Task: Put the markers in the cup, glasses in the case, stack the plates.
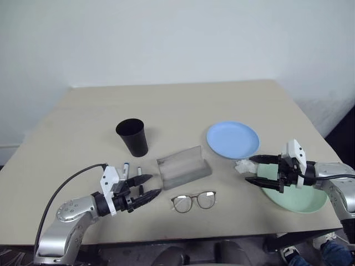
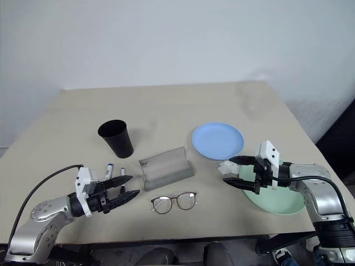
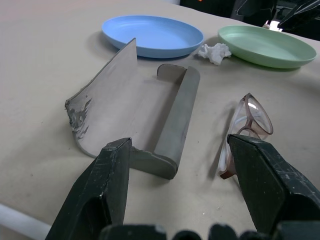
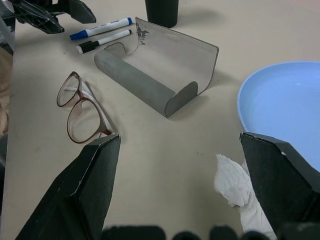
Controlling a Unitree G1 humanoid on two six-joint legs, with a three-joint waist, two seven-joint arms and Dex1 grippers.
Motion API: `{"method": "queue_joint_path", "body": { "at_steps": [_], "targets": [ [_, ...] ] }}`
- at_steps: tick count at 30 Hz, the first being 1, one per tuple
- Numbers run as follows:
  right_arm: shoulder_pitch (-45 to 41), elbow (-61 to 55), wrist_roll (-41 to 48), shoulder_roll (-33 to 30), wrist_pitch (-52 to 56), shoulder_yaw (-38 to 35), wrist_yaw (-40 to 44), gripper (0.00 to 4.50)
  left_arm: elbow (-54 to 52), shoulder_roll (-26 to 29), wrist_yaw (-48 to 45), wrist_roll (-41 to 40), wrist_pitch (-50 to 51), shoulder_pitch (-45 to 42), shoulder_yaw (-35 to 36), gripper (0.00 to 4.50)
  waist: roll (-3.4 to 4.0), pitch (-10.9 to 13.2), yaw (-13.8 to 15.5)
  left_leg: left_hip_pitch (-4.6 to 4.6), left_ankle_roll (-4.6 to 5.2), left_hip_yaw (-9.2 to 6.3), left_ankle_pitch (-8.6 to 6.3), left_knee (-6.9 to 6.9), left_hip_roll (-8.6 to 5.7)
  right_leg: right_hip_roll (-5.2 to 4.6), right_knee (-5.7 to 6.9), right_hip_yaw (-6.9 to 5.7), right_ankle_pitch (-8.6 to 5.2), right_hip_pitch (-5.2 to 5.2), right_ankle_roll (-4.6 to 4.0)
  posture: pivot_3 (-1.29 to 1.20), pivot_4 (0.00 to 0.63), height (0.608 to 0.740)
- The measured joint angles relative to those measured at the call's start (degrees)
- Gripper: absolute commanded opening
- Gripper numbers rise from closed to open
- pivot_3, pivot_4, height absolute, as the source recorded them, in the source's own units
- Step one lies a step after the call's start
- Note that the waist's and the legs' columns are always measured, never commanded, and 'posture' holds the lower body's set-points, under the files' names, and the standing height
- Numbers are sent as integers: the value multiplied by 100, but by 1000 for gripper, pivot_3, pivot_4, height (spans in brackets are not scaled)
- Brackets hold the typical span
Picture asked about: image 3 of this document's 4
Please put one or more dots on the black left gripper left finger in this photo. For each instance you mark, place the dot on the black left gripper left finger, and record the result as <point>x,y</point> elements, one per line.
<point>105,190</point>

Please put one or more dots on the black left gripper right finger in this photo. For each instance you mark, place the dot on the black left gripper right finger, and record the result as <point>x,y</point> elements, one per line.
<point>270,185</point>

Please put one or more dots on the brown translucent eyeglasses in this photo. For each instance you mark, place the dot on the brown translucent eyeglasses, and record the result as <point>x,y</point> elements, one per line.
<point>250,117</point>

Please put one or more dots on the open grey glasses case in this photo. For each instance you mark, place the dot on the open grey glasses case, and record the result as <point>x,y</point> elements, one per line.
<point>140,110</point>

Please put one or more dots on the beige table cloth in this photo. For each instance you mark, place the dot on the beige table cloth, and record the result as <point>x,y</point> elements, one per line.
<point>37,75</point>

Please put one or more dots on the green plastic plate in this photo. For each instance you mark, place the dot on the green plastic plate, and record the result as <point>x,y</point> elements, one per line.
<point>265,45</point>

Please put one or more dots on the crumpled white tissue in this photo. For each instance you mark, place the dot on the crumpled white tissue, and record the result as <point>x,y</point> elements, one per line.
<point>215,52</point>

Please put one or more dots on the blue plastic plate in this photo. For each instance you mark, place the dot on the blue plastic plate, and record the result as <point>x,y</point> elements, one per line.
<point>155,35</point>

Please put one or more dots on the black equipment behind table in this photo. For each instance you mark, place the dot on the black equipment behind table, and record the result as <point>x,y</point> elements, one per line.
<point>252,10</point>

